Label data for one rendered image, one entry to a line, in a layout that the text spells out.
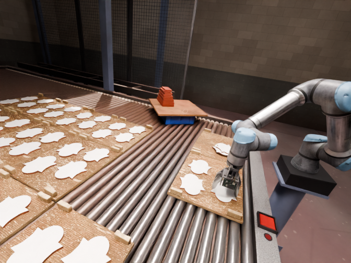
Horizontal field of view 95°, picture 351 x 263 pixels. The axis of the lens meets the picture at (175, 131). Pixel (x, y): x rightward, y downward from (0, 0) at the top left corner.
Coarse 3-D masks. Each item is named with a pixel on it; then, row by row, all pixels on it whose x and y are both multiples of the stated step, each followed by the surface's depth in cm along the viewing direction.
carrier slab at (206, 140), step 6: (204, 132) 145; (198, 138) 132; (204, 138) 134; (210, 138) 135; (216, 138) 137; (222, 138) 138; (228, 138) 140; (198, 144) 123; (204, 144) 125; (210, 144) 126; (216, 144) 127; (228, 144) 130; (204, 150) 116; (210, 150) 117; (210, 156) 110; (216, 156) 111; (222, 156) 112
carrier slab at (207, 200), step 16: (192, 160) 103; (208, 160) 105; (176, 176) 87; (208, 176) 91; (240, 176) 95; (208, 192) 80; (240, 192) 83; (208, 208) 72; (224, 208) 73; (240, 208) 74
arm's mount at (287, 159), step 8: (280, 160) 119; (288, 160) 115; (280, 168) 116; (288, 168) 106; (320, 168) 108; (288, 176) 102; (296, 176) 100; (304, 176) 99; (312, 176) 100; (320, 176) 100; (328, 176) 100; (288, 184) 104; (296, 184) 102; (304, 184) 101; (312, 184) 99; (320, 184) 98; (328, 184) 96; (336, 184) 95; (320, 192) 99; (328, 192) 98
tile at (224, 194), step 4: (216, 188) 82; (220, 188) 82; (224, 188) 83; (228, 188) 83; (212, 192) 80; (216, 192) 80; (220, 192) 80; (224, 192) 80; (228, 192) 81; (232, 192) 81; (216, 196) 77; (220, 196) 78; (224, 196) 78; (228, 196) 78; (232, 196) 79; (220, 200) 76; (224, 200) 76; (228, 200) 76; (236, 200) 77
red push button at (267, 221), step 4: (260, 216) 72; (264, 216) 73; (260, 220) 70; (264, 220) 71; (268, 220) 71; (272, 220) 71; (264, 224) 69; (268, 224) 69; (272, 224) 69; (272, 228) 68
